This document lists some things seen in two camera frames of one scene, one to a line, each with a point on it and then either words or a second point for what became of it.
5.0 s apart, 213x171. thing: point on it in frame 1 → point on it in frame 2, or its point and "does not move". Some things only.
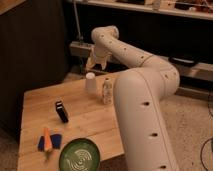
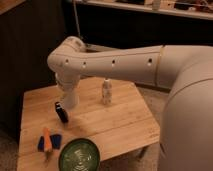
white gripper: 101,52 → 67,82
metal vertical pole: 80,37 does not move
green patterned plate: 80,154 does not move
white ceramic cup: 91,84 → 71,99
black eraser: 61,111 does not move
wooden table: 60,111 does not move
